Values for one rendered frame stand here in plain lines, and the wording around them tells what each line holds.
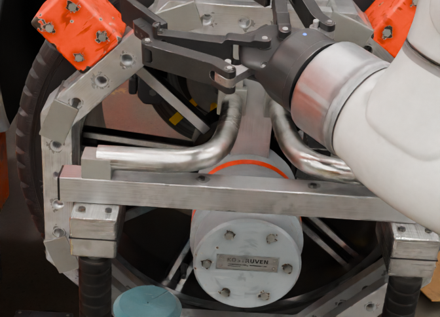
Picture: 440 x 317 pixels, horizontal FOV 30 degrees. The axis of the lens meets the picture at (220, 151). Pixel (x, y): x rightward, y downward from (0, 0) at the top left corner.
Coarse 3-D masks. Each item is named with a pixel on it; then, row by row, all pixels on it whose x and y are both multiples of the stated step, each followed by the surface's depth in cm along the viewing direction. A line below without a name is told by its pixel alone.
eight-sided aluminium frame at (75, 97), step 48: (192, 0) 97; (240, 0) 101; (288, 0) 101; (336, 0) 102; (48, 96) 108; (96, 96) 103; (48, 144) 106; (48, 192) 109; (48, 240) 113; (336, 288) 123; (384, 288) 116
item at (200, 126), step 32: (160, 96) 114; (96, 128) 118; (288, 160) 123; (128, 224) 132; (160, 224) 140; (320, 224) 123; (352, 224) 133; (128, 256) 126; (160, 256) 133; (192, 256) 127; (320, 256) 133; (352, 256) 126; (192, 288) 129; (320, 288) 127
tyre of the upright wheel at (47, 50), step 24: (144, 0) 105; (360, 0) 105; (48, 48) 109; (48, 72) 110; (72, 72) 110; (24, 96) 113; (24, 120) 114; (24, 144) 115; (24, 168) 117; (24, 192) 120; (264, 312) 129; (288, 312) 129
